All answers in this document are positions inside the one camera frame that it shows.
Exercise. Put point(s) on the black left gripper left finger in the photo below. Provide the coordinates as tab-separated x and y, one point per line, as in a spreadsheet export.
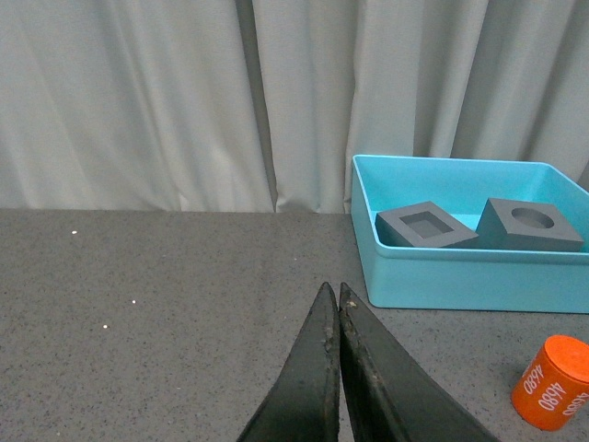
303	403

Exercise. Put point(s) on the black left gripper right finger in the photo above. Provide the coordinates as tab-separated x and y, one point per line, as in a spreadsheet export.
388	395

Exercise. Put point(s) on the orange cylinder white numbers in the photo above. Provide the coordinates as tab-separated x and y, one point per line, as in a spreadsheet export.
554	386

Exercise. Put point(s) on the gray cube square hole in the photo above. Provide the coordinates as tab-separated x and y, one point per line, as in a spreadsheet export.
423	225

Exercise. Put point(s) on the gray cube round hole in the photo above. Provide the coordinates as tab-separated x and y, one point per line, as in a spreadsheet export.
519	225

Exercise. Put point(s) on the blue plastic box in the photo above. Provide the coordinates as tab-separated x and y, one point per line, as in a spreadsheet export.
467	279

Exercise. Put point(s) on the gray curtain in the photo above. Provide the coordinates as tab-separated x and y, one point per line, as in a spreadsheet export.
259	106

